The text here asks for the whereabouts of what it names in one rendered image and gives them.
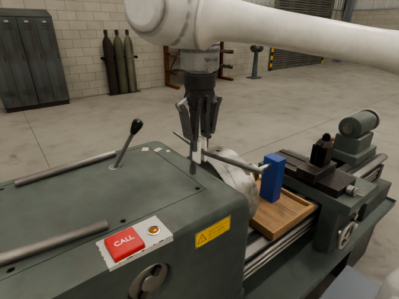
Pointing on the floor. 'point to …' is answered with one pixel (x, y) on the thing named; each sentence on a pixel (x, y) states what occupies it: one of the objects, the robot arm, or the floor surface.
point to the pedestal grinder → (255, 60)
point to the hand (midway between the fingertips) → (199, 149)
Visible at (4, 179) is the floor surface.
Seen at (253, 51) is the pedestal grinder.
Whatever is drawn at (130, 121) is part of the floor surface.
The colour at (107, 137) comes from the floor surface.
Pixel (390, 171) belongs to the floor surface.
